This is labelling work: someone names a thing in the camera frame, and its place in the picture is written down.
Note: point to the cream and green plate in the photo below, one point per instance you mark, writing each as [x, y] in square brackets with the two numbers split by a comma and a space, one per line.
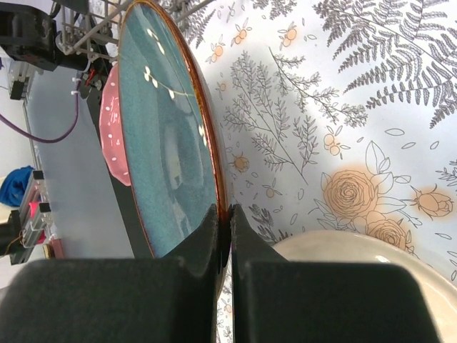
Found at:
[410, 271]

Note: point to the black base bar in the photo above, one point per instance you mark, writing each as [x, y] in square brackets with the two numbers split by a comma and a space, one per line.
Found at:
[101, 91]

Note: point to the pink dotted plate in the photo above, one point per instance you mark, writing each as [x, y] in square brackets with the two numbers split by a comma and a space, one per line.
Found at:
[110, 129]

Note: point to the dark teal plate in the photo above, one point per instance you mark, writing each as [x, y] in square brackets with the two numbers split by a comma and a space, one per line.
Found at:
[174, 149]

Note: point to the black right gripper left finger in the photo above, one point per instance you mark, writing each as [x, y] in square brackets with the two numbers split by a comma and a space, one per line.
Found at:
[170, 299]

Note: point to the aluminium rail frame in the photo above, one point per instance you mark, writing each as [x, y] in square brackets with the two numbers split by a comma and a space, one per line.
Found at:
[34, 212]

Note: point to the floral tablecloth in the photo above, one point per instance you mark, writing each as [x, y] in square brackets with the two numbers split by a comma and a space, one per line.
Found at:
[339, 121]

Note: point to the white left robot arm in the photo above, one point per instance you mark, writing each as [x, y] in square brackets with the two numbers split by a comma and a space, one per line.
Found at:
[29, 35]

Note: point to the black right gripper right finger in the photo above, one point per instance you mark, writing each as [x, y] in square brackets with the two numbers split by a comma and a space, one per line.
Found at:
[275, 300]

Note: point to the grey wire dish rack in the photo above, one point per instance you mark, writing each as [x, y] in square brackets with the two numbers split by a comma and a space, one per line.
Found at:
[92, 28]

